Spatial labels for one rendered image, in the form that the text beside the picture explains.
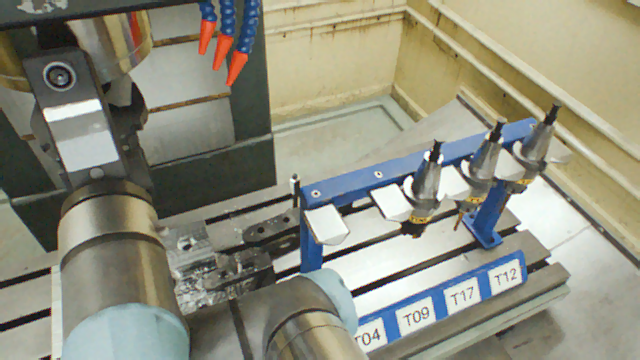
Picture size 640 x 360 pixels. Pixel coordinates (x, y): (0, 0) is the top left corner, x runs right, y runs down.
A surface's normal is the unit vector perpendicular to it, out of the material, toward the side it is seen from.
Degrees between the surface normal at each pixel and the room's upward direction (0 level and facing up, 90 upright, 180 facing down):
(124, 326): 13
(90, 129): 61
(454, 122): 24
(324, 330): 34
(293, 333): 39
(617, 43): 90
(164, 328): 50
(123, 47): 90
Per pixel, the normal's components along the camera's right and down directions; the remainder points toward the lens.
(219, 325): 0.04, -0.70
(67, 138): 0.35, 0.25
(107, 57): 0.76, 0.49
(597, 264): -0.34, -0.52
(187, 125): 0.40, 0.67
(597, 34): -0.91, 0.27
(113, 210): 0.33, -0.73
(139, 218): 0.71, -0.65
